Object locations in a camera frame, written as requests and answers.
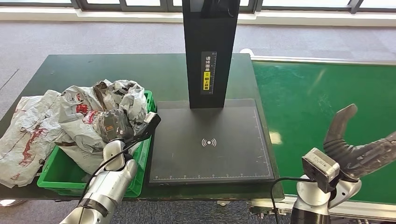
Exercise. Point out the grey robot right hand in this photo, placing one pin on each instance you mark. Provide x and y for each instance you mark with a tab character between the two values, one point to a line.
362	160

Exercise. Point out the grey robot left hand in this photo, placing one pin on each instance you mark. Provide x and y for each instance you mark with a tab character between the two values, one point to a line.
116	125

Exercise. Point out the white parcel with red logo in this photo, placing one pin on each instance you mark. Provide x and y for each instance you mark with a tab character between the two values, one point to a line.
74	126

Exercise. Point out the grey parcel with brown tape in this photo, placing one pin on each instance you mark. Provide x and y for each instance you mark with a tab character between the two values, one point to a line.
83	160

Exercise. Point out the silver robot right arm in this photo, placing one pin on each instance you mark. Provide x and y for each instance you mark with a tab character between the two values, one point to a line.
309	198

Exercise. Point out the white parcel with red print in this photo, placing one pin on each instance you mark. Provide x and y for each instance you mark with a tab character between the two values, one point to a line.
31	136

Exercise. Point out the green conveyor belt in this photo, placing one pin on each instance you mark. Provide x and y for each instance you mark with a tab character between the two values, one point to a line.
309	92

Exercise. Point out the black inbound scanner machine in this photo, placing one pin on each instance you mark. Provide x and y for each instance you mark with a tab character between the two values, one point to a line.
210	37

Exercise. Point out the dark green table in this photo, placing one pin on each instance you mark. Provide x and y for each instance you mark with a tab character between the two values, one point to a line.
123	68

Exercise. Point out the green plastic crate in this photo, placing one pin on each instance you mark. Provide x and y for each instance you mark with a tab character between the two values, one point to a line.
58	176

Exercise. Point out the yellow and black label sticker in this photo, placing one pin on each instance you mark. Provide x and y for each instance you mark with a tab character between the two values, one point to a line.
206	81

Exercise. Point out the pale round table foot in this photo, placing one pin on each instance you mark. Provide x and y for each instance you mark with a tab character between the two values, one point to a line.
9	202

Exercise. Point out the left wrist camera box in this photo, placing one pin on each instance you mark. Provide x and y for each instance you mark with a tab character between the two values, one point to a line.
150	122

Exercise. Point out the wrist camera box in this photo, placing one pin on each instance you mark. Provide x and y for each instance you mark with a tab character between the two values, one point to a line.
320	167
150	122

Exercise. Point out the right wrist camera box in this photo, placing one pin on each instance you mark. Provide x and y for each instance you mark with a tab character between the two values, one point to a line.
320	167

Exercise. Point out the small metal table bracket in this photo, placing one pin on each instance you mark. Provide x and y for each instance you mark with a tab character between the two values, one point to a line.
223	203

